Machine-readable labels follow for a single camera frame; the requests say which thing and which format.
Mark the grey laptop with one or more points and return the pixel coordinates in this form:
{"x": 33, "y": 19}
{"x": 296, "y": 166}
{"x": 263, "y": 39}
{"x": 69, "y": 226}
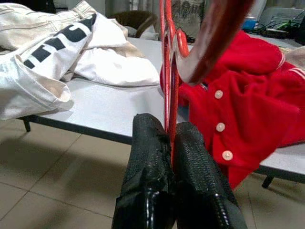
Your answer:
{"x": 281, "y": 15}

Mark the brown wicker chair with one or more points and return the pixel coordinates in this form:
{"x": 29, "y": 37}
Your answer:
{"x": 138, "y": 21}

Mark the cream jeans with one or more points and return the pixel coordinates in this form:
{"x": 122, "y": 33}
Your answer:
{"x": 28, "y": 26}

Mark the red jacket white stripes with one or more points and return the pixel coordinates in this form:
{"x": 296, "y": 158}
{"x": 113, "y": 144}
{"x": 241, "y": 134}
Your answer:
{"x": 250, "y": 119}

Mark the white table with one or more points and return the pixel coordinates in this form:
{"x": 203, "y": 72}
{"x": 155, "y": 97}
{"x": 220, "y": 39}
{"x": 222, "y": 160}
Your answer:
{"x": 107, "y": 107}

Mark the grey patterned cushion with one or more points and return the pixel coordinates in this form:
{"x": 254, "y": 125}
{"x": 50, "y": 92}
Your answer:
{"x": 188, "y": 16}

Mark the red clothes hanger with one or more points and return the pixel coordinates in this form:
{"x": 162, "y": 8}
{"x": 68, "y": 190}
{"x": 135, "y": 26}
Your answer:
{"x": 221, "y": 35}

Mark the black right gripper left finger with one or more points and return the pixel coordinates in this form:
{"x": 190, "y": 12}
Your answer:
{"x": 147, "y": 179}

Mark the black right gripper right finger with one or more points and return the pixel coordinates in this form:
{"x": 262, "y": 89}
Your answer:
{"x": 202, "y": 190}

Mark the white t-shirt black print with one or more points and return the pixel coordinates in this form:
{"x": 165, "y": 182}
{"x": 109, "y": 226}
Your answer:
{"x": 107, "y": 66}

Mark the blue cup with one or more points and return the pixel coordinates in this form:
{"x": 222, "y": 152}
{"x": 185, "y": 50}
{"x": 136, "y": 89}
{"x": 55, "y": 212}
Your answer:
{"x": 250, "y": 23}

